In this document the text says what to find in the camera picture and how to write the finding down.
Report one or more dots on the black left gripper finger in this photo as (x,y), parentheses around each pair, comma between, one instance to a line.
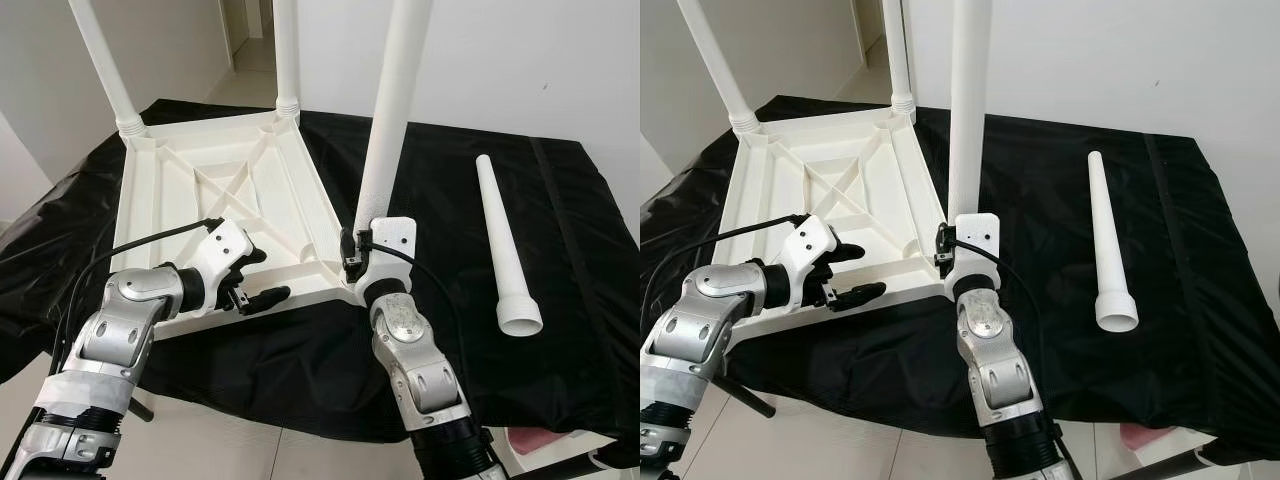
(845,254)
(857,296)
(265,300)
(252,258)

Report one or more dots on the white plastic tabletop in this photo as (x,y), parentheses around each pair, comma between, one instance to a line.
(180,190)
(790,190)

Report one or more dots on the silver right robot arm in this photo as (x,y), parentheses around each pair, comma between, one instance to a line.
(415,370)
(1000,370)

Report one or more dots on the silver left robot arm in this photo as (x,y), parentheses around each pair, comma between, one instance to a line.
(110,330)
(710,320)

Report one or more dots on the black tablecloth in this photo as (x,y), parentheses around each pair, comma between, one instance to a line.
(300,370)
(900,370)

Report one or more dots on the black metal table leg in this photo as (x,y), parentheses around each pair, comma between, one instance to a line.
(1220,462)
(750,402)
(615,458)
(140,408)

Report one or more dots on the pink plastic piece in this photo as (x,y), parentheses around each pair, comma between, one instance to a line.
(1142,437)

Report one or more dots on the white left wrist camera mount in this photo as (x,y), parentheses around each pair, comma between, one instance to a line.
(810,243)
(225,248)

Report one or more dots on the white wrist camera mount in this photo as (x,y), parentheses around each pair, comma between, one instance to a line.
(390,235)
(810,243)
(225,248)
(978,232)

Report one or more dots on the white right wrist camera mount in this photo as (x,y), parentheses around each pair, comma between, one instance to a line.
(390,235)
(978,232)

